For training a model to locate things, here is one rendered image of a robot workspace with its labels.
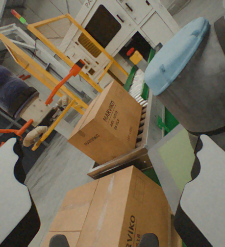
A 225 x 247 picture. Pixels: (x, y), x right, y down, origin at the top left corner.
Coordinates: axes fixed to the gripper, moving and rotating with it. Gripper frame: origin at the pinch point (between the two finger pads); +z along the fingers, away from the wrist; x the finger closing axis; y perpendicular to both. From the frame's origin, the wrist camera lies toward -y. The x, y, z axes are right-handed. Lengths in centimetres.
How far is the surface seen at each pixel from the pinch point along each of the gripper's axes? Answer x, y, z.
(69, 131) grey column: -63, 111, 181
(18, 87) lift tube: -54, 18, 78
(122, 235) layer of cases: 4, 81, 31
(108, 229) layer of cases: -3, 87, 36
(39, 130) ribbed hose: -41, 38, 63
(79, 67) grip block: -21, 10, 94
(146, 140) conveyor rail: 23, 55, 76
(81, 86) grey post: -83, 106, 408
